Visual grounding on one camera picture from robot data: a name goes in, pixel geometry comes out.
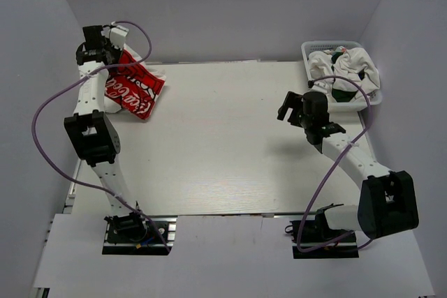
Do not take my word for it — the white t-shirt green trim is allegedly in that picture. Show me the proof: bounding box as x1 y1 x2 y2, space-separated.
104 45 166 121

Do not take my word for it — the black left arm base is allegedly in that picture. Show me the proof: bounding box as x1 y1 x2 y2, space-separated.
102 213 177 256

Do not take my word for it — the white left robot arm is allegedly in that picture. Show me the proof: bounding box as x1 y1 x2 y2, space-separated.
64 25 148 241

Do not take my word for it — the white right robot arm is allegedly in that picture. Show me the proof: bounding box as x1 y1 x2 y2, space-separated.
277 91 419 241

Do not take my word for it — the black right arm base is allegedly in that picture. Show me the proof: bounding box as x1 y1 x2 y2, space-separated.
284 204 359 260

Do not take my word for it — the white t-shirt cartoon print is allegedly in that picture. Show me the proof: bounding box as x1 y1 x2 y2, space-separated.
308 46 381 103

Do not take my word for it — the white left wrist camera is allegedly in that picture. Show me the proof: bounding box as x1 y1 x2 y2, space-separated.
108 22 129 50

